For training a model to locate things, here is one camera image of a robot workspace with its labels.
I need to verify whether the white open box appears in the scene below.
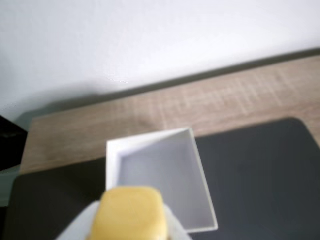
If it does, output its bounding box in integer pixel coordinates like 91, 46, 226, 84
105, 127, 219, 235

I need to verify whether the black table mat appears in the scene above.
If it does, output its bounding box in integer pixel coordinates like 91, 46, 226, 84
3, 117, 320, 240

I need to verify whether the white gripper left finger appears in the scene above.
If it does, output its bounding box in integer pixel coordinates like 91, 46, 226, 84
56, 201, 101, 240

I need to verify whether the dark hanging cloth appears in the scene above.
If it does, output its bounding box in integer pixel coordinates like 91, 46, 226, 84
0, 115, 28, 172

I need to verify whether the yellow cube block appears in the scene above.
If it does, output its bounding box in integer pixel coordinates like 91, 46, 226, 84
88, 186, 169, 240

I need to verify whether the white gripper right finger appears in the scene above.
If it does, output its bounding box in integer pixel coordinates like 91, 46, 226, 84
162, 202, 191, 240

